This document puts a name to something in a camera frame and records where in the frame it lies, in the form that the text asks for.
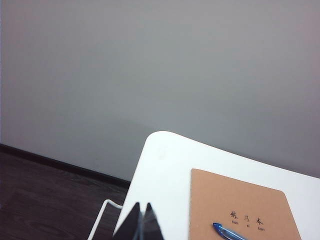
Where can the brown kraft exercise notebook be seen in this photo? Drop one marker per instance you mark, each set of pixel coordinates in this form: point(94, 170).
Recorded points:
point(232, 202)

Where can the blue transparent ballpoint pen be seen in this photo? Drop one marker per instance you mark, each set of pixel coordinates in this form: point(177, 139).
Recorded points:
point(228, 232)

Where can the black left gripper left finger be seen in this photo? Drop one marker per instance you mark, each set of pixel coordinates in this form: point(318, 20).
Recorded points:
point(130, 225)

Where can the dark baseboard strip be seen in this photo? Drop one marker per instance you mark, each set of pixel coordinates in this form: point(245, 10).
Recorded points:
point(62, 163)

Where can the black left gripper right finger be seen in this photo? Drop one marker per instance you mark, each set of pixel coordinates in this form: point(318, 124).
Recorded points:
point(151, 225)

